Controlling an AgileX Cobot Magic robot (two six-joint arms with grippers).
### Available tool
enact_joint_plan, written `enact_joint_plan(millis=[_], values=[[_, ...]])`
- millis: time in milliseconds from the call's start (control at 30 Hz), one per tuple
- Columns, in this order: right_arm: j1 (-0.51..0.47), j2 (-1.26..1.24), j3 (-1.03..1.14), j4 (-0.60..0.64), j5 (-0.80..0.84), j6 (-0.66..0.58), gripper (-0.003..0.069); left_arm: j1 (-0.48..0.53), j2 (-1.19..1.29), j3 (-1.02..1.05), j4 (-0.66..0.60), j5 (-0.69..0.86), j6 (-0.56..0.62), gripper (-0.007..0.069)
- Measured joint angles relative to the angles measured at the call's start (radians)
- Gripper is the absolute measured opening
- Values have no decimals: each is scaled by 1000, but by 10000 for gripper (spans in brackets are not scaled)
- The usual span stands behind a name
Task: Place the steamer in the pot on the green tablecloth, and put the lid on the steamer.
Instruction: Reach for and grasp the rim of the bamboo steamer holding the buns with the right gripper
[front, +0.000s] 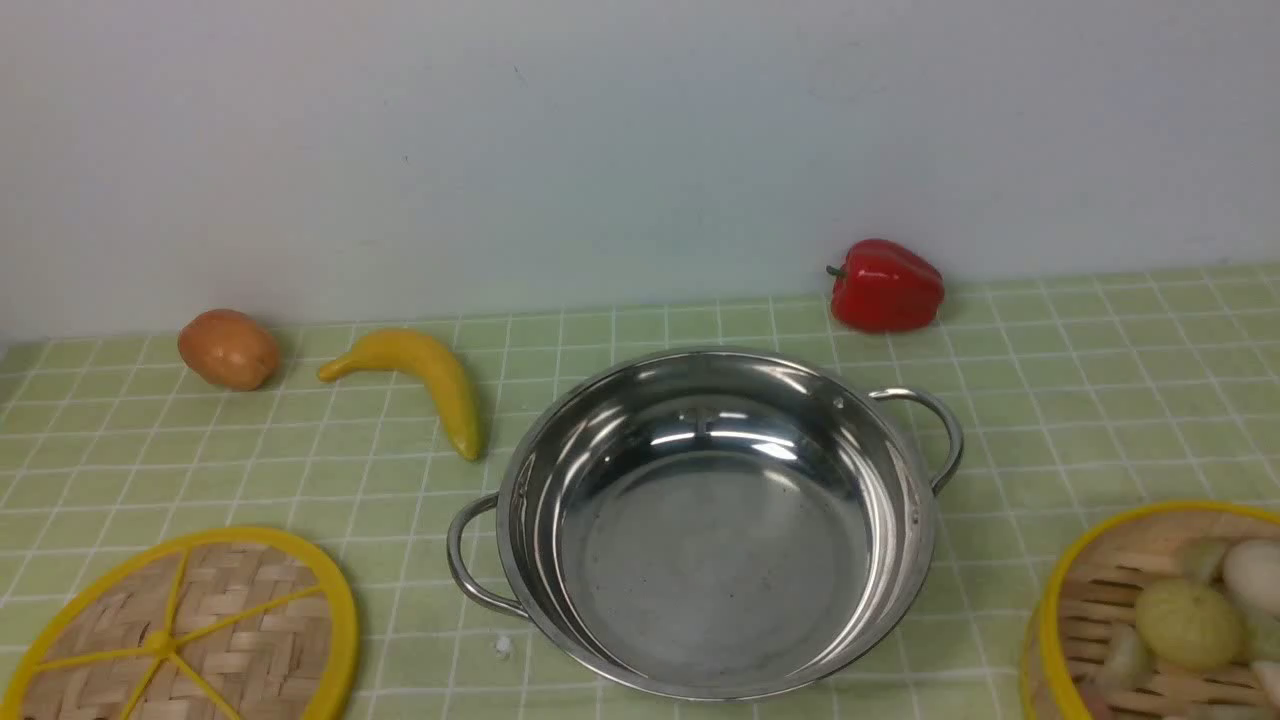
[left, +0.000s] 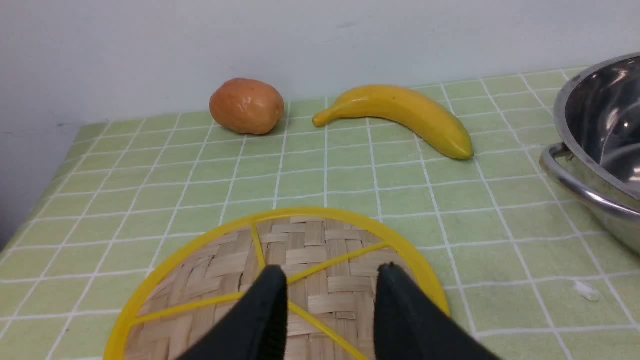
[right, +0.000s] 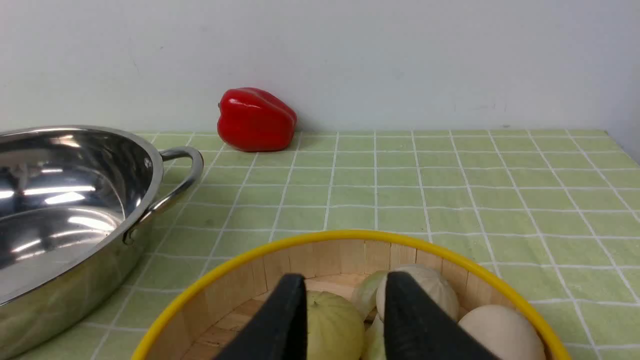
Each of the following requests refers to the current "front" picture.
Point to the woven bamboo steamer lid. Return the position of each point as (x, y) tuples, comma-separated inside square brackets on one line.
[(227, 623)]

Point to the bamboo steamer basket yellow rim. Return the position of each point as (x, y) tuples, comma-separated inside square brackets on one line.
[(1083, 657)]

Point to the stainless steel pot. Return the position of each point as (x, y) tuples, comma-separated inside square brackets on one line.
[(714, 524)]

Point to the yellow banana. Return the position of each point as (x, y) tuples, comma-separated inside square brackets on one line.
[(444, 377)]

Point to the red bell pepper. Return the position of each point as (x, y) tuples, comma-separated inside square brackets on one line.
[(881, 287)]

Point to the brown potato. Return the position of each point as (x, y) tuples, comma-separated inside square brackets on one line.
[(229, 349)]

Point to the green checkered table mat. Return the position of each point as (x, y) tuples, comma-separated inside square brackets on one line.
[(1080, 397)]

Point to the yellow-green round bun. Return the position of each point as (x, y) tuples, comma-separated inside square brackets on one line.
[(1189, 624)]

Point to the white round bun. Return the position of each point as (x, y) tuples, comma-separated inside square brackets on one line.
[(1250, 571)]

